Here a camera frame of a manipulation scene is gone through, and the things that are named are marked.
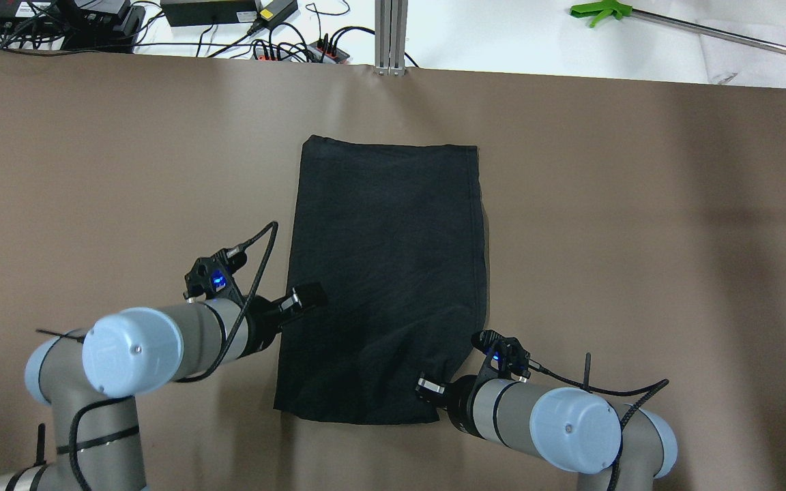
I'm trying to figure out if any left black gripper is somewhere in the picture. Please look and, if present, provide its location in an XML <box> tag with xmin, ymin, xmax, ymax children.
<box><xmin>239</xmin><ymin>283</ymin><xmax>328</xmax><ymax>358</ymax></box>

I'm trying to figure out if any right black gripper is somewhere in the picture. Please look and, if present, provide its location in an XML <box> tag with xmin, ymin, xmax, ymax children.
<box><xmin>415</xmin><ymin>375</ymin><xmax>478</xmax><ymax>433</ymax></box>

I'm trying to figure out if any black printed t-shirt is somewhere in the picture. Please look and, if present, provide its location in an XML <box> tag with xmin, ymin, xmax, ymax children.
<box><xmin>274</xmin><ymin>136</ymin><xmax>489</xmax><ymax>426</ymax></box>

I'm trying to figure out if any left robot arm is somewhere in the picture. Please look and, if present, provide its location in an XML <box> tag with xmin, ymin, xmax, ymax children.
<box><xmin>0</xmin><ymin>283</ymin><xmax>328</xmax><ymax>490</ymax></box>

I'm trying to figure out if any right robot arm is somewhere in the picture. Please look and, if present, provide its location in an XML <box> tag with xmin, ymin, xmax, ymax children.
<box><xmin>416</xmin><ymin>375</ymin><xmax>679</xmax><ymax>490</ymax></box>

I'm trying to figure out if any black power strip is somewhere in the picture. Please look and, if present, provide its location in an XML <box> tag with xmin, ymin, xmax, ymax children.
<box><xmin>248</xmin><ymin>40</ymin><xmax>352</xmax><ymax>64</ymax></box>

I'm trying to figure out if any black power adapter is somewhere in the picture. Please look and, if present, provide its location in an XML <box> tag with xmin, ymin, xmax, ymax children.
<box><xmin>159</xmin><ymin>1</ymin><xmax>260</xmax><ymax>27</ymax></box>

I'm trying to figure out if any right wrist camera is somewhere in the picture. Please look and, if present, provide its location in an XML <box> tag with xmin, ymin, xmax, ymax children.
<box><xmin>471</xmin><ymin>329</ymin><xmax>531</xmax><ymax>383</ymax></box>

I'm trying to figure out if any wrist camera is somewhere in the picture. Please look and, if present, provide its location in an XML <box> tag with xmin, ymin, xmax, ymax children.
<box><xmin>183</xmin><ymin>245</ymin><xmax>248</xmax><ymax>307</ymax></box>
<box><xmin>471</xmin><ymin>329</ymin><xmax>531</xmax><ymax>383</ymax></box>

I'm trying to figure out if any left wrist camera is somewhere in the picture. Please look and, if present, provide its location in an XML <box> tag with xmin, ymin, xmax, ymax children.
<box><xmin>183</xmin><ymin>245</ymin><xmax>248</xmax><ymax>307</ymax></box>

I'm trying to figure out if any aluminium frame post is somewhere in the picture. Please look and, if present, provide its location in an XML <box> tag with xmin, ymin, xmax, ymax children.
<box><xmin>375</xmin><ymin>0</ymin><xmax>409</xmax><ymax>76</ymax></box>

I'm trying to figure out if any green handled long stick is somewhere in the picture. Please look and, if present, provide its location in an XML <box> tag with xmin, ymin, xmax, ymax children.
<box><xmin>568</xmin><ymin>1</ymin><xmax>786</xmax><ymax>56</ymax></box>

